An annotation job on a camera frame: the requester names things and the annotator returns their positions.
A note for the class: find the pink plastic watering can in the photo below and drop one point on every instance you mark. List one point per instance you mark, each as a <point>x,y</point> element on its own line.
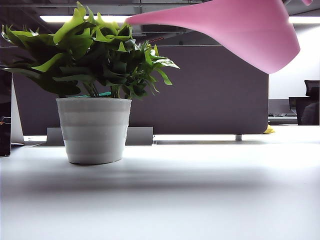
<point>237,30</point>

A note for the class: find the teal plant label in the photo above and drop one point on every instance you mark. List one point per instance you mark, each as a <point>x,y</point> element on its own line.
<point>106,94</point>

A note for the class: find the green leafy plant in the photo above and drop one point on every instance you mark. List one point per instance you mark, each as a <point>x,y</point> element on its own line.
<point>80,45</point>

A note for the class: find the dark grey desk divider panel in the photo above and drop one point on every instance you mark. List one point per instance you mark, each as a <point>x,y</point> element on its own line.
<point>205,100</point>

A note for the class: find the white ribbed flower pot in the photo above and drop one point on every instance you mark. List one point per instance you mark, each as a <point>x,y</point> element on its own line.
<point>95,130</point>

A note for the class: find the small grey divider foot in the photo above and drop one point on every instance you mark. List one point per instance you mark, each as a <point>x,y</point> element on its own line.
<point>238,137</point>

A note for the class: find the small yellow object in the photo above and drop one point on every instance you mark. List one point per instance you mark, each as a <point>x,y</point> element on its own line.
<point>270,130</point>

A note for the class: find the dark keyboard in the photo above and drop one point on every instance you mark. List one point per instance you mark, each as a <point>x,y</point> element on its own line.
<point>282,115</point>

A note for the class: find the long ceiling light strip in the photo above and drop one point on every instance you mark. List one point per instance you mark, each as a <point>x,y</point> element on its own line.
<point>62,18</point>

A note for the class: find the white slanted panel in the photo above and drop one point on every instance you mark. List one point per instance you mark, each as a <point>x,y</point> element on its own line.
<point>17,125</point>

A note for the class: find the black device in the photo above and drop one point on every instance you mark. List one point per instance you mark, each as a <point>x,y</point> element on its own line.
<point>5,130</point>

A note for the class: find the black office chair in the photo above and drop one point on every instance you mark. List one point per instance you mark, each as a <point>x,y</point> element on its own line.
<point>312,87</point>

